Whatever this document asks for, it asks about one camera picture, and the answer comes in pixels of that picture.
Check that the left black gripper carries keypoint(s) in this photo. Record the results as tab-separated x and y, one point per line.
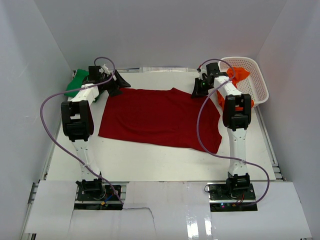
119	83

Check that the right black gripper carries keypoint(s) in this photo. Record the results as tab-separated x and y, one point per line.
197	92

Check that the red t-shirt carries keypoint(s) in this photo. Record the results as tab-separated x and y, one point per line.
168	118

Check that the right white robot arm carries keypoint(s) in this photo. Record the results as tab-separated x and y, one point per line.
236	117

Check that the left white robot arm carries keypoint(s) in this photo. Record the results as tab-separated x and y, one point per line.
78	123

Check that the white paper sheet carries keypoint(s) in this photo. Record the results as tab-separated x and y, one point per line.
163	69

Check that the orange crumpled t-shirt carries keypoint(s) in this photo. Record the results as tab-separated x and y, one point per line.
240	75

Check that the green folded t-shirt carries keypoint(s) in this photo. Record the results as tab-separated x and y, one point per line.
75	85

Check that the white perforated plastic basket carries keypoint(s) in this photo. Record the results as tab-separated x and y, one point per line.
254	84

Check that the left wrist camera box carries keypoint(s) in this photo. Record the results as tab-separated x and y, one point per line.
104	70

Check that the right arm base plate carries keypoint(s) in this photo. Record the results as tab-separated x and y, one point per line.
221	201

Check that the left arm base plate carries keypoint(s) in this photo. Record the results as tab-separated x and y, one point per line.
107	201

